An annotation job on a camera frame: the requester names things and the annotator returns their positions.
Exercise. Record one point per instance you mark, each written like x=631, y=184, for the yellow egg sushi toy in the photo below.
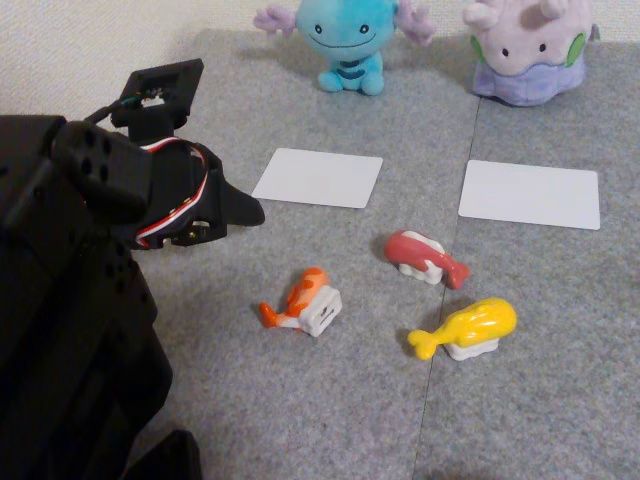
x=475, y=322

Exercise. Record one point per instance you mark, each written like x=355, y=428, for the orange shrimp sushi toy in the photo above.
x=305, y=300

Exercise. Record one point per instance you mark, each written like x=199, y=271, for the red tuna sushi toy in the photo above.
x=420, y=252

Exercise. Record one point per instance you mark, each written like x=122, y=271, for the blue Wooper plush toy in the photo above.
x=345, y=35

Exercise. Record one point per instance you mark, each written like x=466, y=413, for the purple Goomy plush toy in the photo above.
x=530, y=55

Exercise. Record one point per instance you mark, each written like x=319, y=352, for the white rectangular card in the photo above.
x=530, y=195
x=320, y=177

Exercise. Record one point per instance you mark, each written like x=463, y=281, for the grey carpet tile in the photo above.
x=325, y=400
x=550, y=375

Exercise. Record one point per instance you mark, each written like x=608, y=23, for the black camera box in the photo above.
x=160, y=100

